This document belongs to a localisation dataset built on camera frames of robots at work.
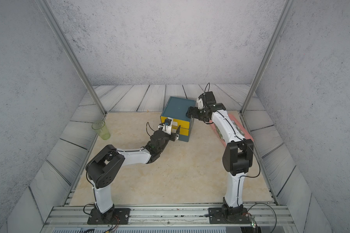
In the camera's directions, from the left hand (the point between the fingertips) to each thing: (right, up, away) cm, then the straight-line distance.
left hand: (176, 124), depth 88 cm
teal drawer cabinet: (0, +10, +5) cm, 11 cm away
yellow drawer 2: (+5, -5, +3) cm, 7 cm away
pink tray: (+29, -5, +20) cm, 36 cm away
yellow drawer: (+3, 0, 0) cm, 3 cm away
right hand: (+10, +6, +2) cm, 12 cm away
